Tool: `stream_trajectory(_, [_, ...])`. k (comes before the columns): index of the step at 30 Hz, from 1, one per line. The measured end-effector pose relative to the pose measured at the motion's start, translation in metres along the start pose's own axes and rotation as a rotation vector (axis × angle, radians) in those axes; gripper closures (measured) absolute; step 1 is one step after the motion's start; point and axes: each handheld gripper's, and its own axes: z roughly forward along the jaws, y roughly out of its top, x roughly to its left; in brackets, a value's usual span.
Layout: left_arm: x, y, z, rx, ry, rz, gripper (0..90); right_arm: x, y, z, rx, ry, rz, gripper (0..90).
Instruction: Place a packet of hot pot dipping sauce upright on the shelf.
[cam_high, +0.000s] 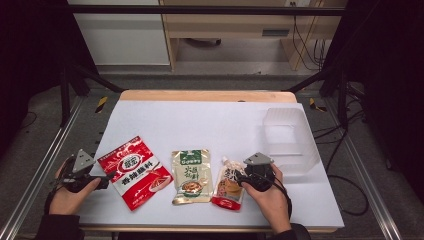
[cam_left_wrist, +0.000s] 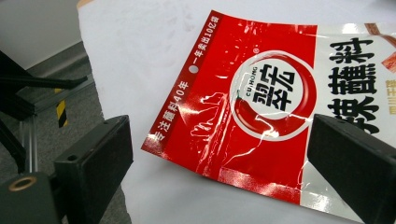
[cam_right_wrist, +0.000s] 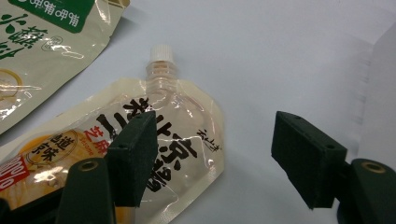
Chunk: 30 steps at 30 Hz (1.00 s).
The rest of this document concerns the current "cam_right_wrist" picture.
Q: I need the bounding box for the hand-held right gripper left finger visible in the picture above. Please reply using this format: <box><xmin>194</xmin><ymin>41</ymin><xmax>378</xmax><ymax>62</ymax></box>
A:
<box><xmin>105</xmin><ymin>110</ymin><xmax>158</xmax><ymax>208</ymax></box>

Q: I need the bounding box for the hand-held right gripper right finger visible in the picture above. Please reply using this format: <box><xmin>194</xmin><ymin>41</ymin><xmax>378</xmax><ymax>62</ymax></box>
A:
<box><xmin>270</xmin><ymin>110</ymin><xmax>348</xmax><ymax>210</ymax></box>

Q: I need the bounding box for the beige spouted pouch white cap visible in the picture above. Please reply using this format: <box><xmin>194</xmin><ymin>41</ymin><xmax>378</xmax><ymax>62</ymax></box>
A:
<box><xmin>0</xmin><ymin>44</ymin><xmax>226</xmax><ymax>224</ymax></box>

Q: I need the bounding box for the beige pouch with green label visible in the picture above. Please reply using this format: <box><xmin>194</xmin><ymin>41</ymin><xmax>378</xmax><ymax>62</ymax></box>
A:
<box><xmin>0</xmin><ymin>0</ymin><xmax>131</xmax><ymax>135</ymax></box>

